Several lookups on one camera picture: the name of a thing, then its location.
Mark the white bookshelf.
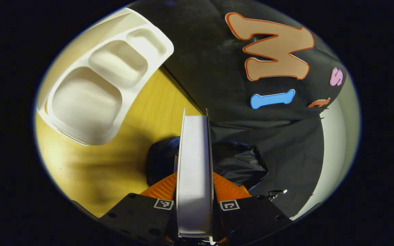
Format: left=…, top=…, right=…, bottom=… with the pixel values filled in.
left=36, top=8, right=174, bottom=146

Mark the grey book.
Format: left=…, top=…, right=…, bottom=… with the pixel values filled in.
left=176, top=109, right=214, bottom=238

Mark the blue schoolbag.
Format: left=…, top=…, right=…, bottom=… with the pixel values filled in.
left=146, top=137, right=269, bottom=192

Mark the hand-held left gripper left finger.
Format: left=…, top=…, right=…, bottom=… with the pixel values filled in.
left=100, top=173, right=179, bottom=245

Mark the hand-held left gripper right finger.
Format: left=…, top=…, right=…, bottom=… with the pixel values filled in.
left=212, top=172, right=291, bottom=245

